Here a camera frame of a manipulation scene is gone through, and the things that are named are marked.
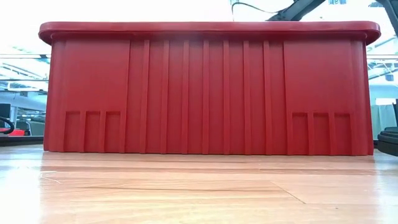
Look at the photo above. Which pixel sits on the red ribbed plastic bin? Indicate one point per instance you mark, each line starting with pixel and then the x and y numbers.
pixel 186 93

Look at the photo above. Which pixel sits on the pale green curtain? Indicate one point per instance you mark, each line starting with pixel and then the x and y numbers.
pixel 384 121

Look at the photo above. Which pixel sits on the grey box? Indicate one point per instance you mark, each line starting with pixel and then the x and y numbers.
pixel 36 128

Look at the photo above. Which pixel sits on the small red object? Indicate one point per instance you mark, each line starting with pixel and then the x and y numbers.
pixel 17 132

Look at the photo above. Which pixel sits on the black screen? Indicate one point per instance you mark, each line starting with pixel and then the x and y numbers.
pixel 4 110

